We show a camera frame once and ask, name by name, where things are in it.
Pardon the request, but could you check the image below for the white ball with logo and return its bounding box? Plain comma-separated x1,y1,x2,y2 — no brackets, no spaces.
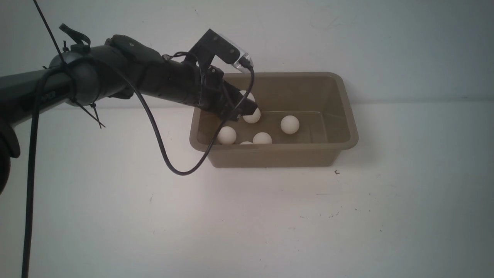
217,126,237,145

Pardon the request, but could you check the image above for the black left camera cable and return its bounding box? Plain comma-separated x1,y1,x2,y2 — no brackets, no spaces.
21,52,256,278

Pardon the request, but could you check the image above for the tan plastic bin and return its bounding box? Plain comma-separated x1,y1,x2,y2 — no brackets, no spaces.
208,72,359,168

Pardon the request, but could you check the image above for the white ball beside bin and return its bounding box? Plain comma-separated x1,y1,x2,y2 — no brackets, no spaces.
240,90,255,102

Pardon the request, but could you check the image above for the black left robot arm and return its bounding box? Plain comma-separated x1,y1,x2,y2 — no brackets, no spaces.
0,24,258,190

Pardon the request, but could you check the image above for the white ball with dark mark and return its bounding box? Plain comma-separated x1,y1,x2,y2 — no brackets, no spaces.
242,108,261,124

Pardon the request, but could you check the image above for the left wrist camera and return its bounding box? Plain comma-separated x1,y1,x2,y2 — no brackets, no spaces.
184,29,254,73

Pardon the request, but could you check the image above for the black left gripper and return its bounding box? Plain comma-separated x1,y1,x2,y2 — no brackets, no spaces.
139,61,258,120

